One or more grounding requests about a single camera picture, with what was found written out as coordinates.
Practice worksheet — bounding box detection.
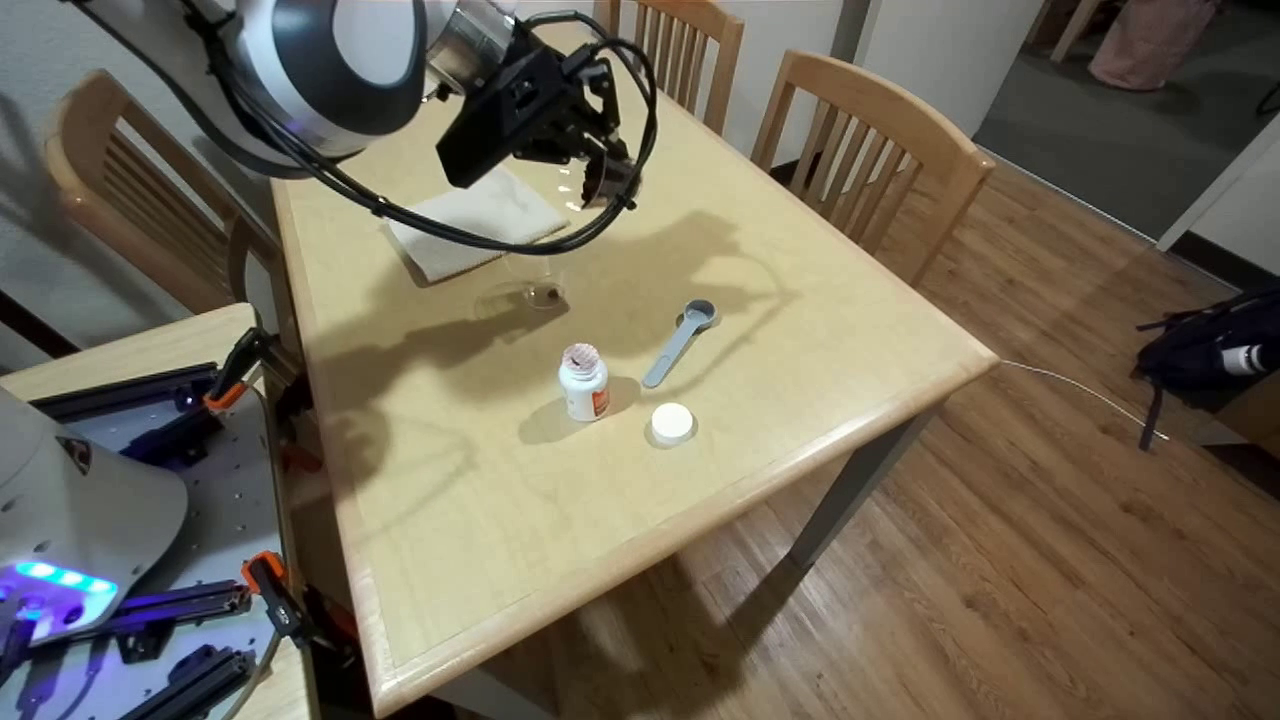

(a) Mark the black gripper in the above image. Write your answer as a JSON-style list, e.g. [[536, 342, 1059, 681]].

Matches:
[[435, 32, 641, 209]]

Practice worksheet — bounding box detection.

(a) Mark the clear cup with trail mix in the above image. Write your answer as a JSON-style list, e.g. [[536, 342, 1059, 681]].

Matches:
[[581, 137, 615, 209]]

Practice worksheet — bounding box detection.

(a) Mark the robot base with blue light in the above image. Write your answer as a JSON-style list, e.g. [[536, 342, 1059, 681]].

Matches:
[[0, 392, 188, 645]]

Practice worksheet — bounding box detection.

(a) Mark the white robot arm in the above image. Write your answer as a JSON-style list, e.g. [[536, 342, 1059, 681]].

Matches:
[[188, 0, 641, 204]]

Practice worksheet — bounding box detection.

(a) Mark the folded white cloth napkin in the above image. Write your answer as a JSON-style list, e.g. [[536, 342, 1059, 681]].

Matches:
[[382, 167, 569, 284]]

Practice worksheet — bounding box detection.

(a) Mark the grey measuring scoop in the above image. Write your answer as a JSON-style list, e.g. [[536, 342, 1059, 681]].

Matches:
[[641, 302, 715, 392]]

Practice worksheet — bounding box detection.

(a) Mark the white pill bottle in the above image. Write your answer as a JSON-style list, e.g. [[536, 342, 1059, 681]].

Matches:
[[556, 345, 607, 425]]

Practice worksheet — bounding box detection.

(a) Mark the white bottle cap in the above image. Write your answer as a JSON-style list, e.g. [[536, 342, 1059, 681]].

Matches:
[[649, 399, 697, 449]]

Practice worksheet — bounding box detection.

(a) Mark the wooden chair near right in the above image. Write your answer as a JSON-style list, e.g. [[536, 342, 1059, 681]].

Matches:
[[751, 51, 990, 284]]

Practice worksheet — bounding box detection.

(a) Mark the wooden chair left side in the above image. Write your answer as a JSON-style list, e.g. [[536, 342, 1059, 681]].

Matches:
[[43, 73, 296, 356]]

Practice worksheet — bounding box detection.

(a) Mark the black bag on floor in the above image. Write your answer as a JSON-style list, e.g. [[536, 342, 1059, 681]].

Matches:
[[1131, 288, 1280, 444]]

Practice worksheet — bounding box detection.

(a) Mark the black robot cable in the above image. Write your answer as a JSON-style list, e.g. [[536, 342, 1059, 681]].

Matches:
[[63, 0, 662, 260]]

